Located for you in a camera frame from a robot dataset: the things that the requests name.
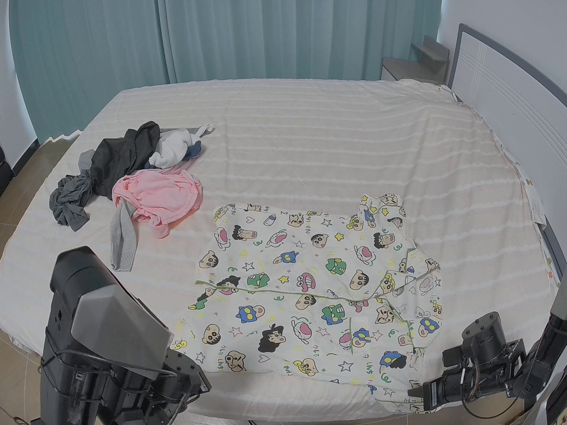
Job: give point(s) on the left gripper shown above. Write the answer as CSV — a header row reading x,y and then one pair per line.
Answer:
x,y
197,383

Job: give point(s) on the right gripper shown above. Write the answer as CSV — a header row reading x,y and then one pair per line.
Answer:
x,y
445,390

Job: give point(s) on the white printed pyjama top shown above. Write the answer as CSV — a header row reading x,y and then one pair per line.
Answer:
x,y
310,281

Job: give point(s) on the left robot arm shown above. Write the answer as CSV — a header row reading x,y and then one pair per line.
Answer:
x,y
110,321

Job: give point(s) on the pale grey knitted garment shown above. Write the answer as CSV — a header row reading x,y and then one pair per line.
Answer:
x,y
122,246

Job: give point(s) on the pink garment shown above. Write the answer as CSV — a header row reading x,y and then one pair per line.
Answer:
x,y
155,197

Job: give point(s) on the dark grey garment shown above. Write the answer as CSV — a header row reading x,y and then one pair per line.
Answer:
x,y
71,206

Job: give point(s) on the dark blue garment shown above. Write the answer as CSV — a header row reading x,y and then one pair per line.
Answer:
x,y
195,149

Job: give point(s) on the white garment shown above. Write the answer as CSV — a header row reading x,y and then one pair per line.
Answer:
x,y
170,151

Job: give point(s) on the black garment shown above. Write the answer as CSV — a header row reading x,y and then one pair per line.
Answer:
x,y
115,162

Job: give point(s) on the bed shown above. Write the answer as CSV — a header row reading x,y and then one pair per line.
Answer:
x,y
332,148

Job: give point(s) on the grey bedside table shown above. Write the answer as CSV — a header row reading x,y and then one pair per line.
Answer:
x,y
412,67

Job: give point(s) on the blue-green curtain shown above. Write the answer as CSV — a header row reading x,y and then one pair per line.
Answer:
x,y
88,51
288,20

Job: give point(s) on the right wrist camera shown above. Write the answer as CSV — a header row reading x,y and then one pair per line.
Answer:
x,y
454,358

